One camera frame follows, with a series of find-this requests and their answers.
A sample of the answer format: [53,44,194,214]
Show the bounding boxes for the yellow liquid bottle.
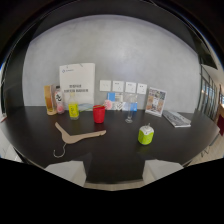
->
[68,91,80,121]

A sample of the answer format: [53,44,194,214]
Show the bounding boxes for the pink label drink bottle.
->
[54,85,66,115]

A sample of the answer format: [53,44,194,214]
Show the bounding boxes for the wooden clothes hanger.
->
[52,121,108,159]

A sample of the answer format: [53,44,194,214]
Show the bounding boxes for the green and white container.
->
[137,122,155,146]

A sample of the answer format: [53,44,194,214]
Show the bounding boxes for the flat lying magazine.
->
[162,109,193,129]

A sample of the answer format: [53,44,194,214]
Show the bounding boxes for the red cup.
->
[92,104,107,125]

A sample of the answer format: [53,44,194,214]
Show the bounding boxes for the clear stemmed glass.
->
[124,93,137,124]

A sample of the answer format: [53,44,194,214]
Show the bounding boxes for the colourful standing brochure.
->
[144,87,168,118]

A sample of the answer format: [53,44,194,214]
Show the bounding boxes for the blue clear packet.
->
[121,94,139,112]

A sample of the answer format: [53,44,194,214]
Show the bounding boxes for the blue and white card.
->
[106,92,124,110]

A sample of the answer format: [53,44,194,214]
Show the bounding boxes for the white paper bag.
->
[59,62,96,112]

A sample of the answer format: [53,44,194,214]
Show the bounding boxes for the white wall socket plate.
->
[124,81,137,94]
[136,82,148,95]
[112,80,125,93]
[99,79,112,93]

